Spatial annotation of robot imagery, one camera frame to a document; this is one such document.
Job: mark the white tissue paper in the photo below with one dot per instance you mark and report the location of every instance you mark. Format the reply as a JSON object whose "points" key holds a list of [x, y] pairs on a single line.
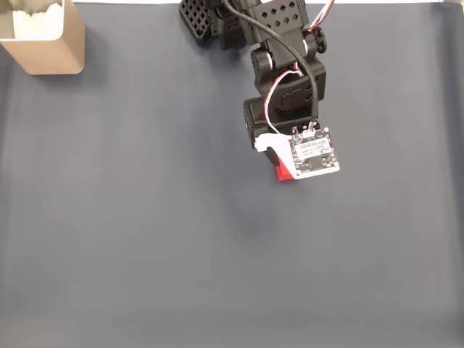
{"points": [[36, 23]]}

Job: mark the dark grey mat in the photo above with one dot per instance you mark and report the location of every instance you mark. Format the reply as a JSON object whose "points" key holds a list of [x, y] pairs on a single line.
{"points": [[145, 235]]}

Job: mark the beige box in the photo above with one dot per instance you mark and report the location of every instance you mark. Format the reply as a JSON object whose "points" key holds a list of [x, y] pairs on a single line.
{"points": [[54, 54]]}

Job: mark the red cube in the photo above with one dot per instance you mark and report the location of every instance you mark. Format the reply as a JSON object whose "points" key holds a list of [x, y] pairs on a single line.
{"points": [[283, 174]]}

